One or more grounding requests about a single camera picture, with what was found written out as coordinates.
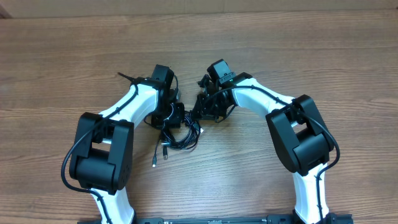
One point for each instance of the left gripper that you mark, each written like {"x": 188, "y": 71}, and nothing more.
{"x": 178, "y": 117}

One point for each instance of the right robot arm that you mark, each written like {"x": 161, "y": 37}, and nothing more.
{"x": 298, "y": 132}

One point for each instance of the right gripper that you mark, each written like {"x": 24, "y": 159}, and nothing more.
{"x": 204, "y": 107}

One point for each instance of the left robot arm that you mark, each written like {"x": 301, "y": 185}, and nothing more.
{"x": 100, "y": 161}

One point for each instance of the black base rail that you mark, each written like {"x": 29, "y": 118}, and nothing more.
{"x": 331, "y": 218}

